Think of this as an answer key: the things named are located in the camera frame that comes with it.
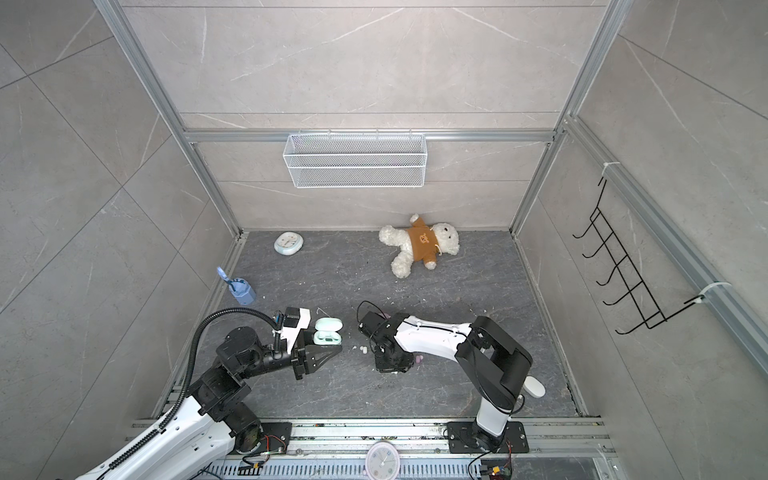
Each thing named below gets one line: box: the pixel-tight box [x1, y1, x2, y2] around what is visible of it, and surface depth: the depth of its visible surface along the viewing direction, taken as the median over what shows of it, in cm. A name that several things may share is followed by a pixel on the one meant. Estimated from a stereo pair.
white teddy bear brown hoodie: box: [379, 214, 460, 279], surface depth 109 cm
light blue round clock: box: [274, 231, 304, 255], surface depth 116 cm
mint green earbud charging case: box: [313, 317, 343, 346], surface depth 64 cm
